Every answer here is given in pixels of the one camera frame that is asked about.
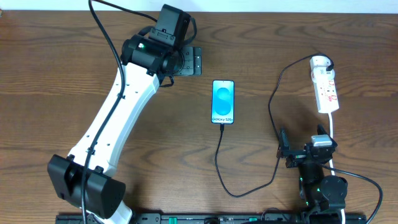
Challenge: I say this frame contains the white power strip cord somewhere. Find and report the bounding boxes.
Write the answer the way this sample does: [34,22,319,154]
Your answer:
[327,112,346,224]

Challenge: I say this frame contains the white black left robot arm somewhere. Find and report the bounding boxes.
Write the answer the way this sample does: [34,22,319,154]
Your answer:
[47,5,201,223]

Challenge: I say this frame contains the black USB charging cable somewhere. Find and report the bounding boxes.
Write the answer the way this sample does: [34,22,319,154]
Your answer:
[214,53,335,198]

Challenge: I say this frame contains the blue Samsung smartphone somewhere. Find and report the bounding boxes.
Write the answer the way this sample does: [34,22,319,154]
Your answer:
[211,80,235,124]

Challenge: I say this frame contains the white power strip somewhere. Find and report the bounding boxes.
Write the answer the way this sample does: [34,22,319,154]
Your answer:
[311,67,340,114]

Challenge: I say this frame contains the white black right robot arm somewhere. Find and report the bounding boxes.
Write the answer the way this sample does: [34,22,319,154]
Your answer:
[277,124,348,223]

